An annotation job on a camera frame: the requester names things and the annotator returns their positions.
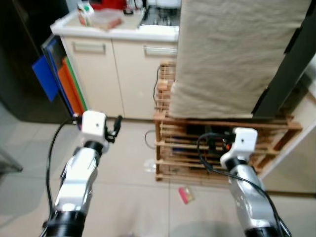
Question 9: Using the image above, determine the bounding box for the grey framed tray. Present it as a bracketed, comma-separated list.
[41, 34, 75, 119]

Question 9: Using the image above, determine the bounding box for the wooden slatted rack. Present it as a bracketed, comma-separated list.
[152, 60, 303, 184]

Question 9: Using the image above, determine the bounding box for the steel gas hob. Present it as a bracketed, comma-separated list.
[140, 5, 181, 28]

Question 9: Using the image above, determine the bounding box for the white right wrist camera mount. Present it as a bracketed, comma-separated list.
[232, 127, 259, 159]

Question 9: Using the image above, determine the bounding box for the clear plastic food container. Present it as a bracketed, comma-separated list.
[93, 10, 123, 31]

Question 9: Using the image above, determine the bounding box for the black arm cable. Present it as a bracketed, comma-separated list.
[45, 115, 82, 233]
[197, 131, 292, 237]

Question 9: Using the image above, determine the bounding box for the green cutting board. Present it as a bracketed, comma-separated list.
[62, 52, 89, 112]

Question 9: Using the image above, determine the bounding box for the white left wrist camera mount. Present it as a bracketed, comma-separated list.
[80, 111, 109, 144]

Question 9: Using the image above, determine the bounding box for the orange cutting board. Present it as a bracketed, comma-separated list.
[57, 58, 84, 117]

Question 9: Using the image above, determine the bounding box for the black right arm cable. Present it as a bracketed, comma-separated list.
[197, 131, 292, 237]

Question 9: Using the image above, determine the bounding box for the white green carton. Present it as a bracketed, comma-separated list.
[77, 2, 95, 27]

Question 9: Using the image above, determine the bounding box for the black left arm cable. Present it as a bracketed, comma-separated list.
[45, 115, 82, 233]

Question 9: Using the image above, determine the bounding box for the beige cloth cover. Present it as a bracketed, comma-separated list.
[169, 0, 313, 119]

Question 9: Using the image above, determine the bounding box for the small pink packet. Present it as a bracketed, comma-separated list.
[178, 186, 195, 204]

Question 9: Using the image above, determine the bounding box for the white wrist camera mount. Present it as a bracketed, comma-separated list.
[80, 111, 109, 144]
[232, 127, 259, 159]

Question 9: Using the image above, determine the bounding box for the large black appliance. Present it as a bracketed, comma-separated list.
[0, 0, 75, 124]

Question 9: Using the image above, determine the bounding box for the cream kitchen cabinet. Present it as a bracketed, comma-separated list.
[51, 12, 180, 120]

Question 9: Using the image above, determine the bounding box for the silver cabinet handle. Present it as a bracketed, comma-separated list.
[73, 42, 107, 54]
[144, 45, 178, 56]

